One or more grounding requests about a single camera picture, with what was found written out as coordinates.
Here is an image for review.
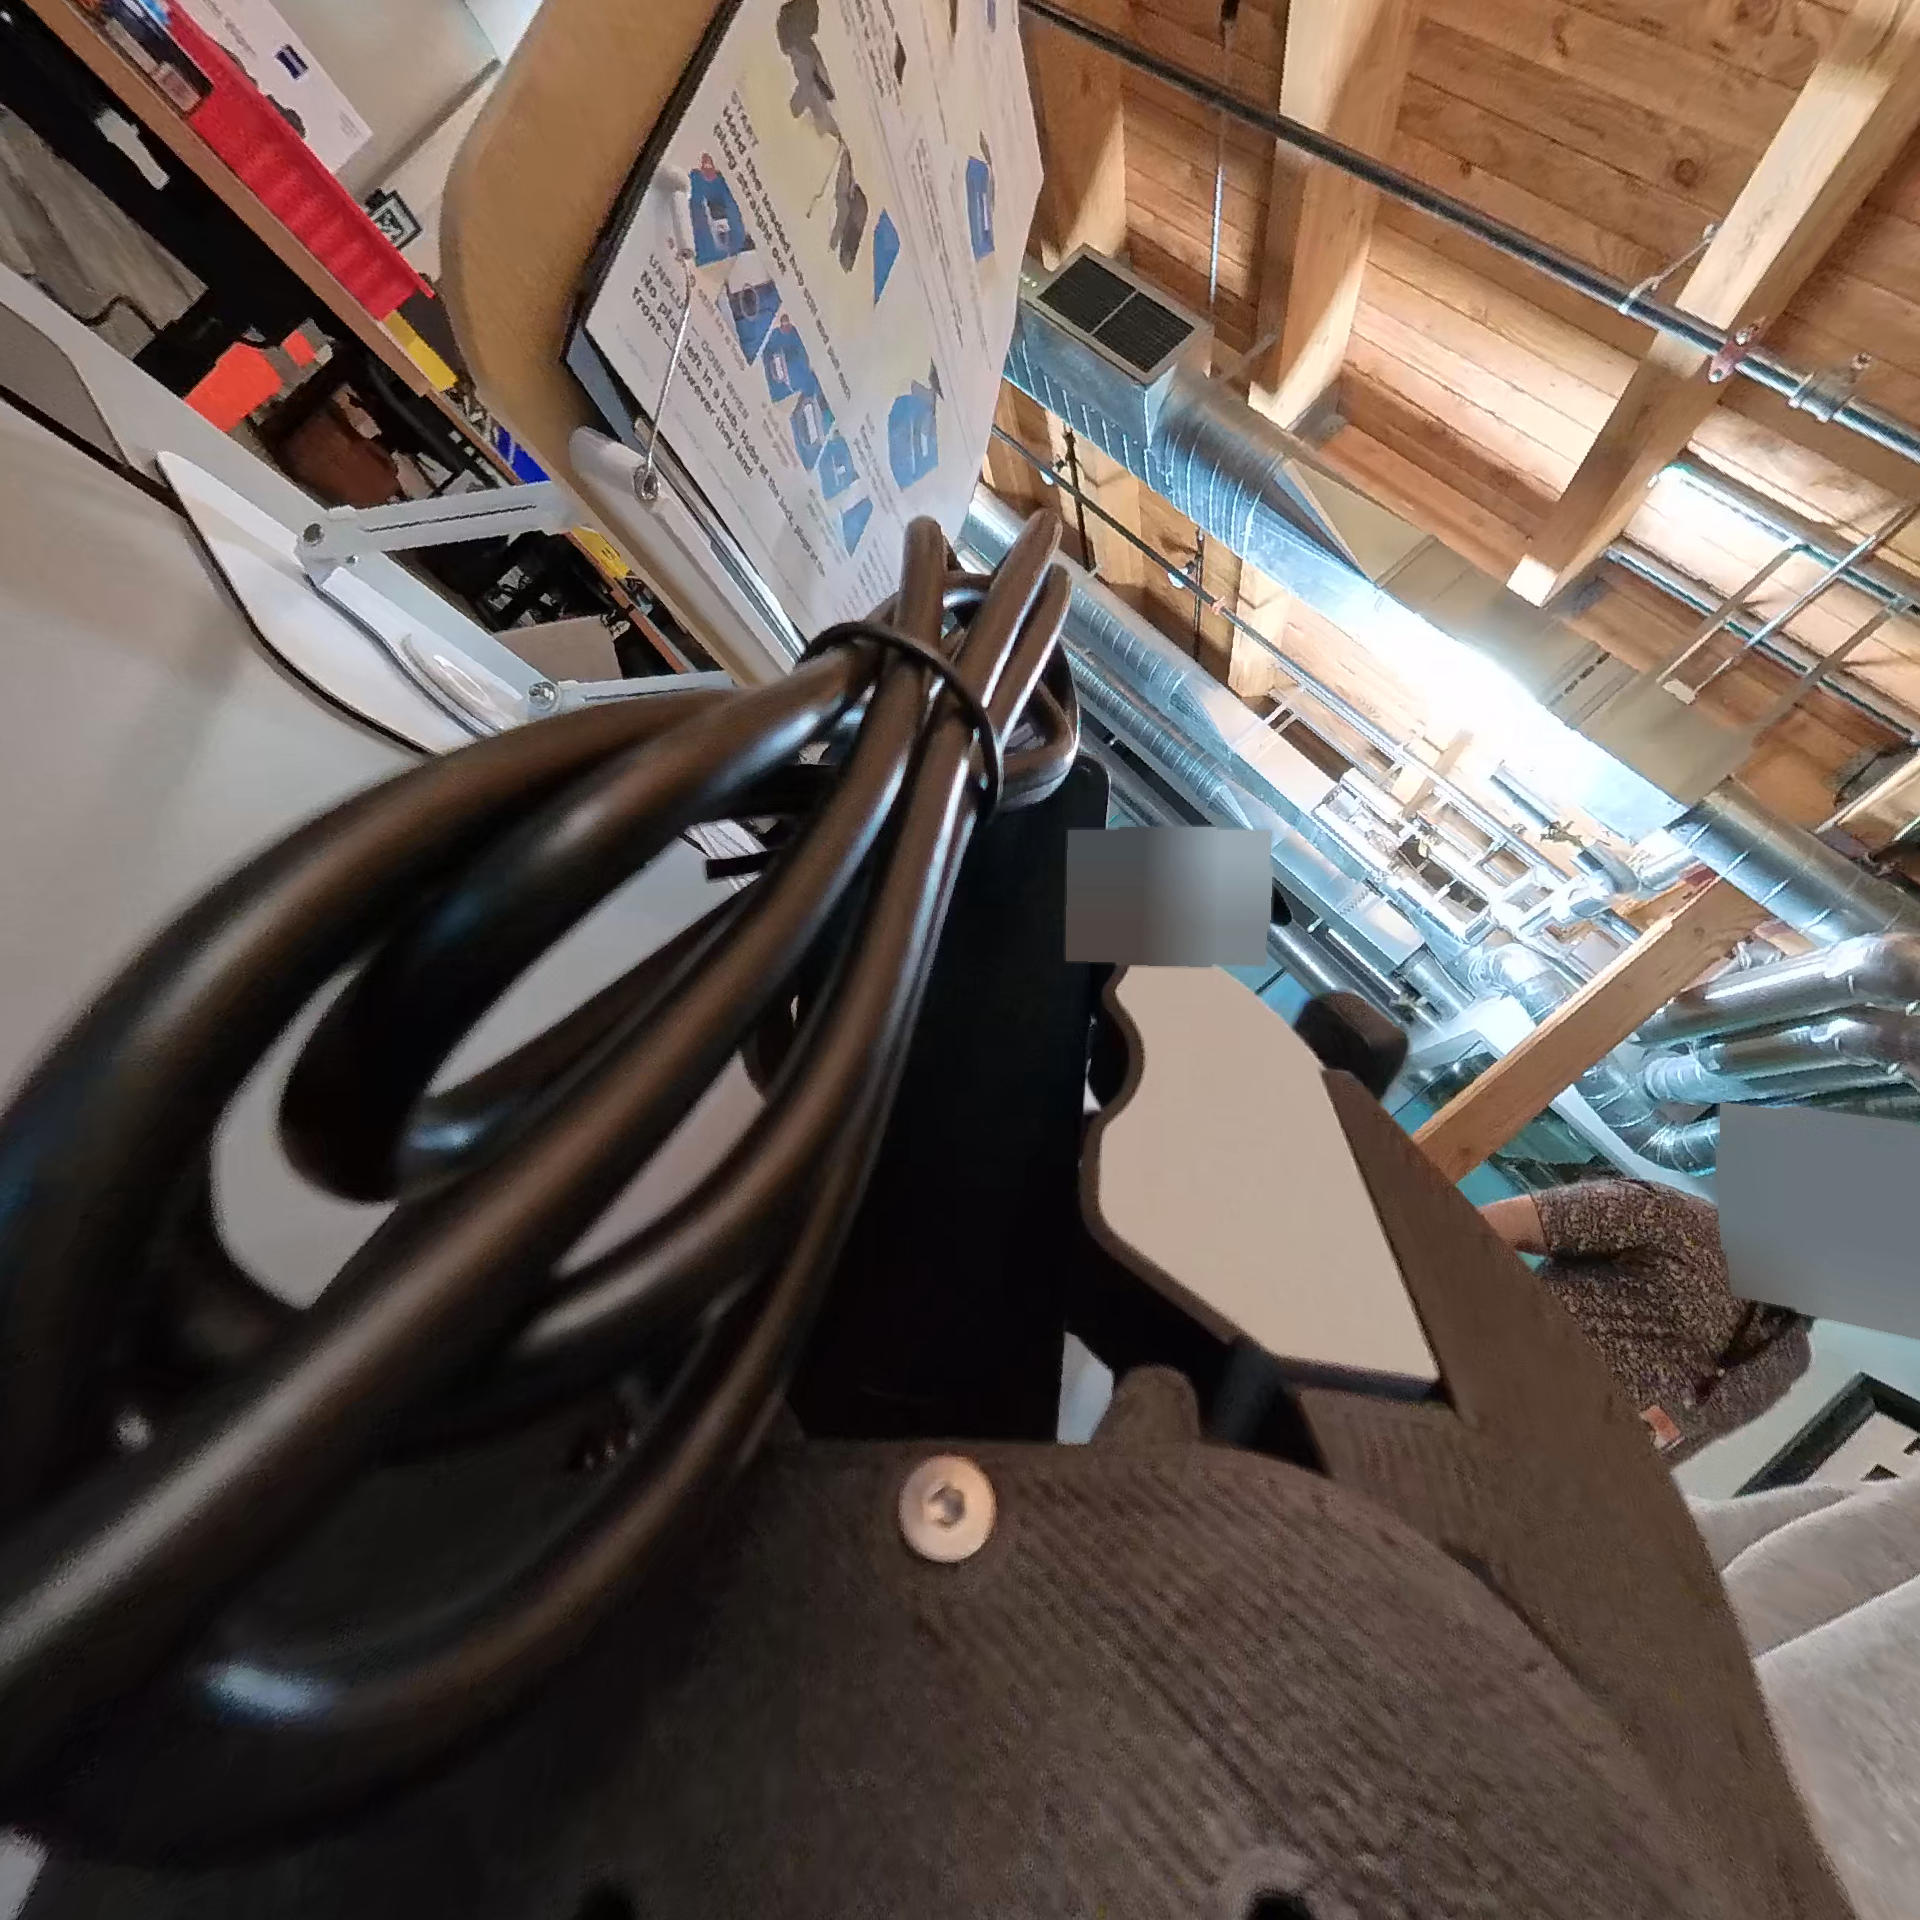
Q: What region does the black cable tie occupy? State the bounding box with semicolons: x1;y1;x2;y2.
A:
810;621;1008;805

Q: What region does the large silver ventilation duct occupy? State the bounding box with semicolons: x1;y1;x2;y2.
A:
996;247;1519;646

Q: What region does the orange box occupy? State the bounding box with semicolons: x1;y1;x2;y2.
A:
181;336;325;429

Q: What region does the person's grey sweater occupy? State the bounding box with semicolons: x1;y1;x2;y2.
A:
1680;1477;1920;1920

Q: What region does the white printed box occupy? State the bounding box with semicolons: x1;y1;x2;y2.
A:
194;0;377;166

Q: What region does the silver spiral duct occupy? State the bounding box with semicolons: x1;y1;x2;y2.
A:
960;487;1353;841

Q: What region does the cluster of silver pipes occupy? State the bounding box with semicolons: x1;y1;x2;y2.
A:
1500;778;1920;1186

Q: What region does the white monitor stand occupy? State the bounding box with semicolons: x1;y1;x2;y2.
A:
159;426;753;751

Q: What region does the ceiling conduit pipe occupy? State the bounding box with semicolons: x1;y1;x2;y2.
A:
1020;0;1920;452

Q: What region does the black cable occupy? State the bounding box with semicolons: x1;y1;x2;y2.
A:
0;509;1081;1847

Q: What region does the wooden storage shelf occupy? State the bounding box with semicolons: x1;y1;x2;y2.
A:
0;0;633;633

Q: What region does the printed instruction sheet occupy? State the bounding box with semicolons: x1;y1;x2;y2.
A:
586;0;1051;639

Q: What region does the red box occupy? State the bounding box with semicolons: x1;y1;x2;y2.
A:
143;45;429;309

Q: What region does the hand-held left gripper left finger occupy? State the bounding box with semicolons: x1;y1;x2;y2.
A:
570;1049;818;1352

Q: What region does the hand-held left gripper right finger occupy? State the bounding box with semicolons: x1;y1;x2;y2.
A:
1077;961;1445;1448

